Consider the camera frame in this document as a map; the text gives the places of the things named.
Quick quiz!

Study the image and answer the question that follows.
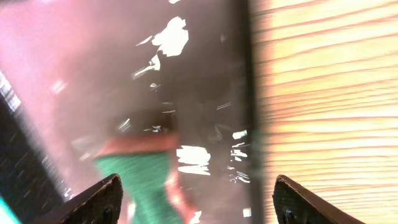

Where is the black water tray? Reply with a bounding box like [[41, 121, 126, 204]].
[[1, 0, 263, 223]]

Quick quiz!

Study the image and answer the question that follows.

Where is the teal plastic serving tray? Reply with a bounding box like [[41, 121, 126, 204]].
[[0, 198, 21, 224]]

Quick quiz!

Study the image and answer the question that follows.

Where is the green sponge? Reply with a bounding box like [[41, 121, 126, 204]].
[[94, 133, 201, 224]]

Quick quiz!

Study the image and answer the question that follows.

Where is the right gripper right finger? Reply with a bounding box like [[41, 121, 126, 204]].
[[272, 175, 364, 224]]

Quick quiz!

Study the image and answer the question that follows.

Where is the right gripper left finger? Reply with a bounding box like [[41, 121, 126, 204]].
[[32, 174, 123, 224]]

